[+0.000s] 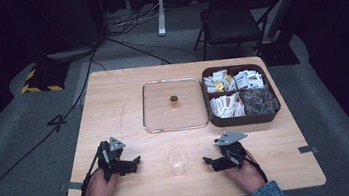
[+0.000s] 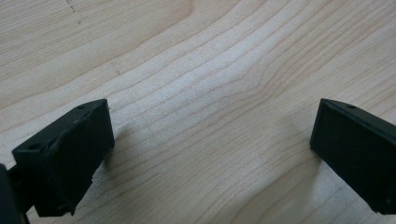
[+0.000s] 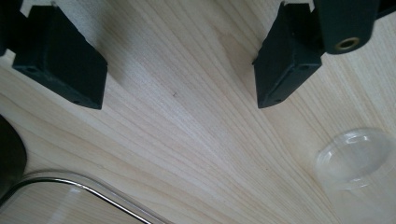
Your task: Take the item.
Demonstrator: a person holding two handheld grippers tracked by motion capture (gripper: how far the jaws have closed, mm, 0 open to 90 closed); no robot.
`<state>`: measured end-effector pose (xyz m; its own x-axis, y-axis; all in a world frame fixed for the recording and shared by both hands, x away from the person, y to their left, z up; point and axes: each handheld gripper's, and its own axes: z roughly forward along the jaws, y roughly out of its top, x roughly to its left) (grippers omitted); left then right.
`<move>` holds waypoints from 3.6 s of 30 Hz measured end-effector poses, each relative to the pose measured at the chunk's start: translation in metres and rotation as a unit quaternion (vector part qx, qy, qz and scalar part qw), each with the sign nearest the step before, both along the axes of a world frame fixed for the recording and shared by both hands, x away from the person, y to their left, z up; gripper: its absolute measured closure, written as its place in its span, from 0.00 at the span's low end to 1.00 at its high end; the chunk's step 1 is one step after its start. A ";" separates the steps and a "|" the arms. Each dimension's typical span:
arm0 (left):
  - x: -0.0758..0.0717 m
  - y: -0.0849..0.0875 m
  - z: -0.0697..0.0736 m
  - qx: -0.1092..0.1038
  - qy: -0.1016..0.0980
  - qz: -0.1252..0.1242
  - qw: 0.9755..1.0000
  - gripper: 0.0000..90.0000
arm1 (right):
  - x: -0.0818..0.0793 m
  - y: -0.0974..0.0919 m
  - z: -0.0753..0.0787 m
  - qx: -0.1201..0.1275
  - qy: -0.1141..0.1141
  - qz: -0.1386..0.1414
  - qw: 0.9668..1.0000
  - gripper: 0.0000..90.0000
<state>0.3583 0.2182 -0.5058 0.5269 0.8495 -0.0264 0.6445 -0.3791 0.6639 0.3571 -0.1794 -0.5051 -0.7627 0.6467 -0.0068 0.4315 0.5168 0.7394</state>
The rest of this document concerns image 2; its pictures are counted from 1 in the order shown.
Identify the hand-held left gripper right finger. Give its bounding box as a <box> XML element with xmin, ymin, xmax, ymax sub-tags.
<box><xmin>309</xmin><ymin>98</ymin><xmax>396</xmax><ymax>216</ymax></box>

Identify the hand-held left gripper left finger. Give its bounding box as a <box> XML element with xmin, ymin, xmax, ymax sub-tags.
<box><xmin>11</xmin><ymin>98</ymin><xmax>116</xmax><ymax>217</ymax></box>

